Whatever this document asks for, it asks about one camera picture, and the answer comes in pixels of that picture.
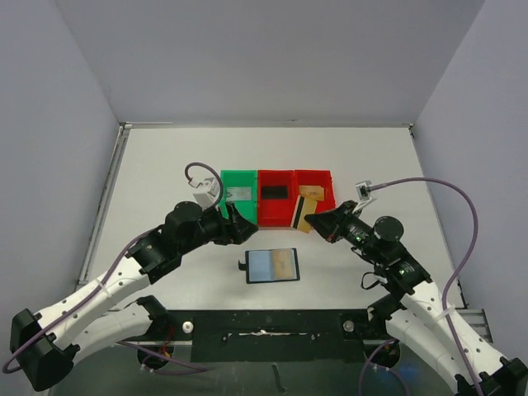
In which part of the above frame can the silver card in bin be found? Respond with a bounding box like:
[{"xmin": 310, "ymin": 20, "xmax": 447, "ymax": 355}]
[{"xmin": 226, "ymin": 186, "xmax": 252, "ymax": 201}]

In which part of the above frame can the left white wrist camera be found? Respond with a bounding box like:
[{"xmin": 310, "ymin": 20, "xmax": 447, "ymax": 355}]
[{"xmin": 189, "ymin": 177, "xmax": 220, "ymax": 210}]

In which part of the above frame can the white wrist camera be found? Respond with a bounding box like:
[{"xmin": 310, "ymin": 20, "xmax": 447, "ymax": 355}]
[
  {"xmin": 354, "ymin": 181, "xmax": 375, "ymax": 213},
  {"xmin": 189, "ymin": 177, "xmax": 220, "ymax": 210}
]

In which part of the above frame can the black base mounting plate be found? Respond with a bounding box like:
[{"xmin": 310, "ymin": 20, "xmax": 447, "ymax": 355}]
[{"xmin": 134, "ymin": 309, "xmax": 389, "ymax": 363}]

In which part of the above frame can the black card in bin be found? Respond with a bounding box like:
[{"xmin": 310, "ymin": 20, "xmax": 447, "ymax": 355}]
[{"xmin": 261, "ymin": 186, "xmax": 289, "ymax": 200}]

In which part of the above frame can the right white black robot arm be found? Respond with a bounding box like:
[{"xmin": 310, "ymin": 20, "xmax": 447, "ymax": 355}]
[{"xmin": 304, "ymin": 201, "xmax": 527, "ymax": 395}]

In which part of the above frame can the black leather card holder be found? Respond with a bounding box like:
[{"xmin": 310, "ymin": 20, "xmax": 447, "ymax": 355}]
[{"xmin": 238, "ymin": 247, "xmax": 300, "ymax": 284}]

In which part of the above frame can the red plastic bin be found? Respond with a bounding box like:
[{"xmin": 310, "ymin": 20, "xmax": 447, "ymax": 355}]
[
  {"xmin": 257, "ymin": 170, "xmax": 295, "ymax": 228},
  {"xmin": 294, "ymin": 169, "xmax": 336, "ymax": 214}
]

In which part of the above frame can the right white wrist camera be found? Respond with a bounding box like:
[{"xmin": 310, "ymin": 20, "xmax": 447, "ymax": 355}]
[{"xmin": 354, "ymin": 181, "xmax": 375, "ymax": 213}]

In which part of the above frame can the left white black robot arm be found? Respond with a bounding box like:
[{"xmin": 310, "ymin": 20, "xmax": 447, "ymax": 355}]
[{"xmin": 2, "ymin": 201, "xmax": 258, "ymax": 392}]

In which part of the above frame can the gold card in bin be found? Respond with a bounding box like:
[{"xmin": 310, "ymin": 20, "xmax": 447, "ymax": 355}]
[{"xmin": 299, "ymin": 185, "xmax": 325, "ymax": 201}]

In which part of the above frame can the gold card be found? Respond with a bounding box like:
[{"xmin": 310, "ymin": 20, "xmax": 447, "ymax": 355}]
[
  {"xmin": 271, "ymin": 249, "xmax": 296, "ymax": 280},
  {"xmin": 299, "ymin": 185, "xmax": 325, "ymax": 201},
  {"xmin": 290, "ymin": 196, "xmax": 318, "ymax": 233}
]

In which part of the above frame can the green plastic bin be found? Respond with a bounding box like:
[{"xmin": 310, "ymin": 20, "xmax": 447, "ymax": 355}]
[{"xmin": 219, "ymin": 170, "xmax": 257, "ymax": 224}]

